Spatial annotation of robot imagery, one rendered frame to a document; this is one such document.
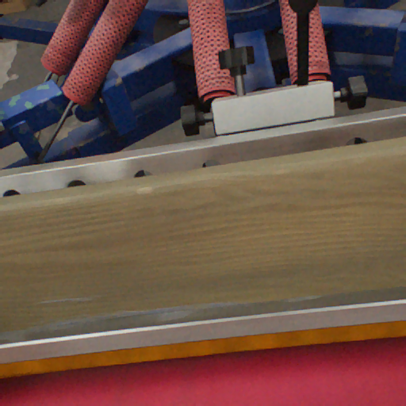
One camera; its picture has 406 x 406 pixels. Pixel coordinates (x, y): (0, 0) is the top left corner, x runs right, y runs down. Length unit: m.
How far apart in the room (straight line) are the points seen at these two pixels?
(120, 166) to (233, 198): 0.25
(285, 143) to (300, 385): 0.25
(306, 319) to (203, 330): 0.05
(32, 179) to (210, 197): 0.29
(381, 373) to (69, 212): 0.17
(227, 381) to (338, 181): 0.11
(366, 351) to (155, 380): 0.11
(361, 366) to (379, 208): 0.08
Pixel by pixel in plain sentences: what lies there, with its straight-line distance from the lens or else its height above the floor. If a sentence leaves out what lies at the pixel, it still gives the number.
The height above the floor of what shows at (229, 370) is 1.21.
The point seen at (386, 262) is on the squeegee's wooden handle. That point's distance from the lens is 0.22.
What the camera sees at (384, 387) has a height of 1.22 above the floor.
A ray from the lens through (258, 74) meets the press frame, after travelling 0.77.
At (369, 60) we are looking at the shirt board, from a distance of 0.96.
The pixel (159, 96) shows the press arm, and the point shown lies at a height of 0.93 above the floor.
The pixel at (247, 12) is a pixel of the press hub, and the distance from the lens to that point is 0.89.
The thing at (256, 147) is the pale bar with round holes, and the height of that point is 1.16.
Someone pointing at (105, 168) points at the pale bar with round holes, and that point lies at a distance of 0.44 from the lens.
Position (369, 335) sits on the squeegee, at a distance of 0.25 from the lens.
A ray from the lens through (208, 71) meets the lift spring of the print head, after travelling 0.59.
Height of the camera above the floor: 1.44
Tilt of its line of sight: 48 degrees down
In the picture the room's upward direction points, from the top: 15 degrees counter-clockwise
